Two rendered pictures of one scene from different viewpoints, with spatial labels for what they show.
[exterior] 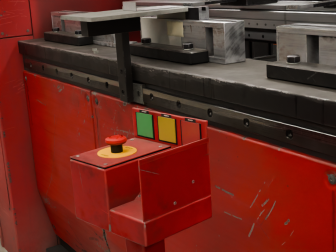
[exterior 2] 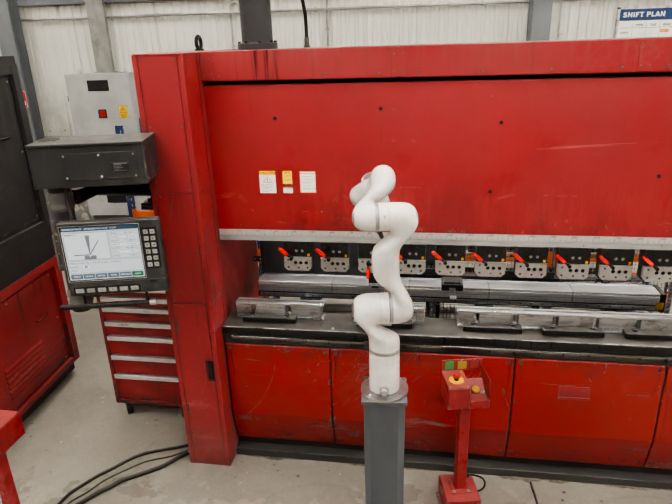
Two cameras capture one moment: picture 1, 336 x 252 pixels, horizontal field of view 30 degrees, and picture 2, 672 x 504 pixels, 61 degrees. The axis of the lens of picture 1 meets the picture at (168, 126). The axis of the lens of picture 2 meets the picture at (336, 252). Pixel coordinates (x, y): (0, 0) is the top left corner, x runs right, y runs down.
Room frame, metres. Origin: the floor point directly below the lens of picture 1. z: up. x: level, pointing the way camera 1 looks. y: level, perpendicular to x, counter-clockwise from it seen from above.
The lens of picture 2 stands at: (0.00, 2.25, 2.33)
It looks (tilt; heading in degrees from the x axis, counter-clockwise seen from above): 20 degrees down; 310
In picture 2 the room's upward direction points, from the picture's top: 2 degrees counter-clockwise
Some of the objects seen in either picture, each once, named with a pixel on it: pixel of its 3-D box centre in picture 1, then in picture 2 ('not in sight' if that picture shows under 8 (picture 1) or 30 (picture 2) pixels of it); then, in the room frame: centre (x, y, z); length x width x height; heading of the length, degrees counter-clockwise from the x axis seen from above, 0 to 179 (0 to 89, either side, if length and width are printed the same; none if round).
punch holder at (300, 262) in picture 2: not in sight; (299, 253); (2.02, 0.18, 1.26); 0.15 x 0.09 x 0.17; 31
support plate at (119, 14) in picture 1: (124, 13); not in sight; (1.58, 0.09, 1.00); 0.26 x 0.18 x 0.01; 121
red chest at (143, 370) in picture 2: not in sight; (159, 336); (3.12, 0.43, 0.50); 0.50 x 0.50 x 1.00; 31
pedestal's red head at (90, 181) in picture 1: (139, 171); (465, 383); (1.07, 0.06, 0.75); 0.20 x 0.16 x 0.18; 42
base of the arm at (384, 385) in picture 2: not in sight; (384, 369); (1.14, 0.63, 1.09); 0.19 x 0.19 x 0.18
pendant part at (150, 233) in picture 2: not in sight; (116, 254); (2.41, 1.00, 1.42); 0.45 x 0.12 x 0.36; 45
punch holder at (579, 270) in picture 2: not in sight; (571, 260); (0.81, -0.54, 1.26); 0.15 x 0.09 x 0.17; 31
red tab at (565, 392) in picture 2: not in sight; (574, 393); (0.69, -0.43, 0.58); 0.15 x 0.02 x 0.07; 31
